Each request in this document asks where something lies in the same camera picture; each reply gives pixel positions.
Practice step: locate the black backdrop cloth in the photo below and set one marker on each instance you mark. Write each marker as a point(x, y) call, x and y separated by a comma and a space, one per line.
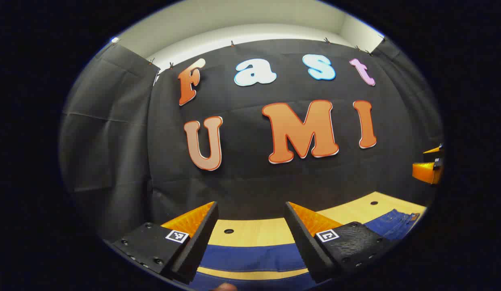
point(242, 182)

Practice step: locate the blue jeans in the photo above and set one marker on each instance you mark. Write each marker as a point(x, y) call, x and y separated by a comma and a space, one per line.
point(250, 258)

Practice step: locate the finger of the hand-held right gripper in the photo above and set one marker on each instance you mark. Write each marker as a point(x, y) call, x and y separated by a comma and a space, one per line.
point(433, 152)
point(426, 171)

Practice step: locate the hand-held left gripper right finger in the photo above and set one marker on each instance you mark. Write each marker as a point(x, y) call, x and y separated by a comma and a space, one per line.
point(307, 250)

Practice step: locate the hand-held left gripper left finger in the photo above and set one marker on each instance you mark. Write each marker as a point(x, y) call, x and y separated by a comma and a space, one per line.
point(198, 242)

